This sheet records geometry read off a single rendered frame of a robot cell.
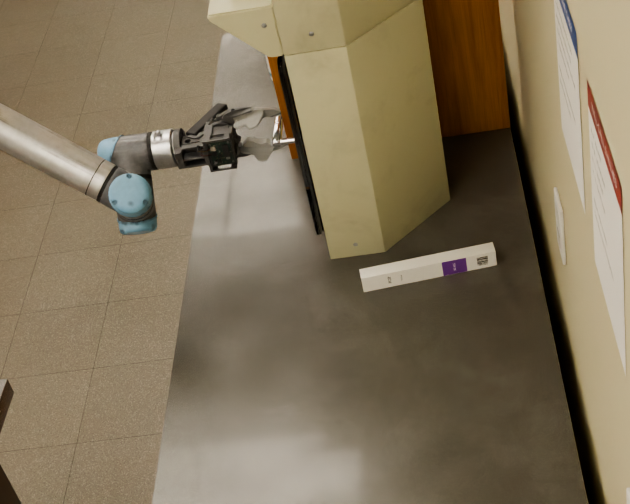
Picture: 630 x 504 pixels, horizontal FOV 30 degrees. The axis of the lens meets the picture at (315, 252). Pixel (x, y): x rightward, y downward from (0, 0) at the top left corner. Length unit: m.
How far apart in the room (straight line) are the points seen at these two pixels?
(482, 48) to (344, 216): 0.50
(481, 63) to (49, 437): 1.76
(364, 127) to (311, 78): 0.14
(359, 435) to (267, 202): 0.72
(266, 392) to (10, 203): 2.61
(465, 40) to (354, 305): 0.63
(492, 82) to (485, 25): 0.14
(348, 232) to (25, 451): 1.57
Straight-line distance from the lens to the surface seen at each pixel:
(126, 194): 2.14
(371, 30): 2.11
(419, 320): 2.18
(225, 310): 2.30
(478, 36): 2.51
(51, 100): 5.16
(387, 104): 2.20
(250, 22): 2.06
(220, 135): 2.25
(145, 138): 2.30
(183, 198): 4.29
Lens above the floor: 2.42
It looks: 39 degrees down
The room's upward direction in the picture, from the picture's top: 13 degrees counter-clockwise
